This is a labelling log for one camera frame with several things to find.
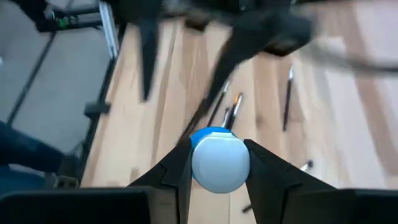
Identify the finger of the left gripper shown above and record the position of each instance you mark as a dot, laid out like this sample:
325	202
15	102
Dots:
264	37
149	53

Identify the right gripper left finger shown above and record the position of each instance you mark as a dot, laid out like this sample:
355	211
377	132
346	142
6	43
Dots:
174	174

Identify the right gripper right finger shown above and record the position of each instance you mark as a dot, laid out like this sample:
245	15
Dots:
270	180

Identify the blue paint bottle white cap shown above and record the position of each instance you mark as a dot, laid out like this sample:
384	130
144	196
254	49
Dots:
219	165

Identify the black paintbrush silver ferrule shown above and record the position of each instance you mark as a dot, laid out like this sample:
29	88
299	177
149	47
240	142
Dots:
190	127
287	102
234	110
226	117
218	104

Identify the person's leg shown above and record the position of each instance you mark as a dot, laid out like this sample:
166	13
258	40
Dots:
25	149

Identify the silver metal post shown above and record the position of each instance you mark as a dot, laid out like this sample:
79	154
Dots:
109	31

